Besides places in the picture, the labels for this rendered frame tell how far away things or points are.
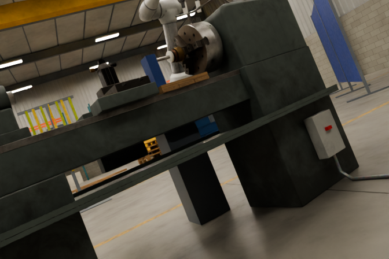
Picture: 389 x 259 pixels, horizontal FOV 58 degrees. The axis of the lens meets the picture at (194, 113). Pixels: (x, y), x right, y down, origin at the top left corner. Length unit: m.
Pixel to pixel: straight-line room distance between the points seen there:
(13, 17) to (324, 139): 11.68
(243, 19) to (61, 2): 11.25
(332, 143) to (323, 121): 0.14
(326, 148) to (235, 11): 0.97
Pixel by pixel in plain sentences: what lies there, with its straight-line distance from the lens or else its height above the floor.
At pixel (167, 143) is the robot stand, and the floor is 0.61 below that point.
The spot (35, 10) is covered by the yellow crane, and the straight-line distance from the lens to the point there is 13.00.
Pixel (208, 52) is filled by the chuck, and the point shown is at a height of 1.01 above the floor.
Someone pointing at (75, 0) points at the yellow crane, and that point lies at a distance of 13.16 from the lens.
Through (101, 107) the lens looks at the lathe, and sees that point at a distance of 1.57.
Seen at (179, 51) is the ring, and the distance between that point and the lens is 2.04.
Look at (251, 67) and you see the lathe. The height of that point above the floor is 0.84.
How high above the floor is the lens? 0.65
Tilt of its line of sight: 2 degrees up
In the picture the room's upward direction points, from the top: 22 degrees counter-clockwise
